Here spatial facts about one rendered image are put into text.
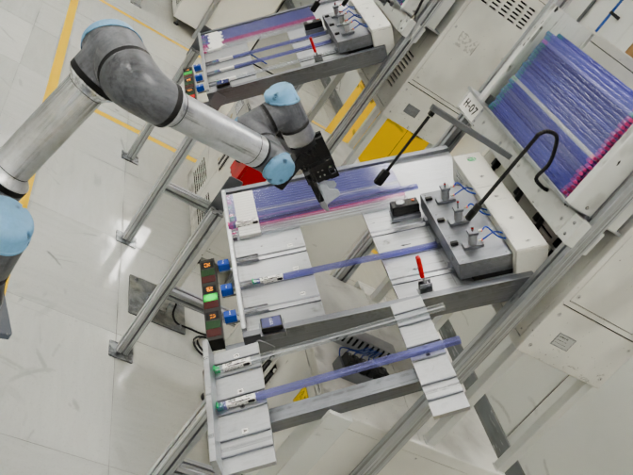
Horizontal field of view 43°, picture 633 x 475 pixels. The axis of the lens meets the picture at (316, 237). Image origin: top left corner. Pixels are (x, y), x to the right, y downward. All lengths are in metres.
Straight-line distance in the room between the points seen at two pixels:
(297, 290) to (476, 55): 1.60
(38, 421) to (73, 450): 0.13
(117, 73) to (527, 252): 1.02
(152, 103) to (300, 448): 0.76
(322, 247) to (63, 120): 2.02
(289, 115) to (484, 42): 1.53
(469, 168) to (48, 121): 1.15
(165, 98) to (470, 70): 1.93
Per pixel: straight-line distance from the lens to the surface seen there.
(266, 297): 2.01
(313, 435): 1.70
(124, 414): 2.65
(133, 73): 1.59
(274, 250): 2.17
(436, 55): 3.26
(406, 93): 3.28
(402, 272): 2.03
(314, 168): 1.99
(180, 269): 2.63
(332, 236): 3.52
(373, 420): 2.19
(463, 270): 1.96
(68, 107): 1.71
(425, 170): 2.44
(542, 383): 3.93
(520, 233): 2.01
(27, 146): 1.75
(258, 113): 1.91
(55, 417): 2.51
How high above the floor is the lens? 1.68
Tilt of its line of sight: 22 degrees down
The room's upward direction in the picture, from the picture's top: 37 degrees clockwise
